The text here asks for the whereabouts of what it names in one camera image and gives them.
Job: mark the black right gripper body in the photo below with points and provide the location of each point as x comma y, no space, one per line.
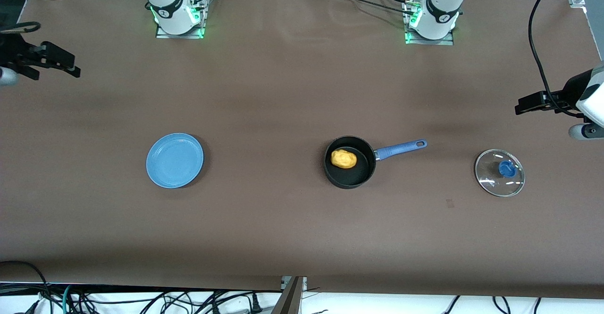
14,52

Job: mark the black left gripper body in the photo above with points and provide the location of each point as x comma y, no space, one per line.
573,91

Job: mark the glass lid with blue knob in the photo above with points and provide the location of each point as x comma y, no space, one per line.
507,168

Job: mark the yellow potato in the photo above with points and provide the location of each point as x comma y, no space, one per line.
343,158

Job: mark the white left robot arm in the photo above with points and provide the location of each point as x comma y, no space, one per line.
443,4

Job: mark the blue plate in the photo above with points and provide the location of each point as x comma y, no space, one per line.
174,160

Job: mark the black power plug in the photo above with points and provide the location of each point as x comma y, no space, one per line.
255,304

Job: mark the aluminium profile beam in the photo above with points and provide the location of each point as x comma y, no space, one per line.
290,301

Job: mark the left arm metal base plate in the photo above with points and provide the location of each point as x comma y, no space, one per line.
443,42

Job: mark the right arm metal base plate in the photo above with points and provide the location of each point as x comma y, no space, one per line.
188,35

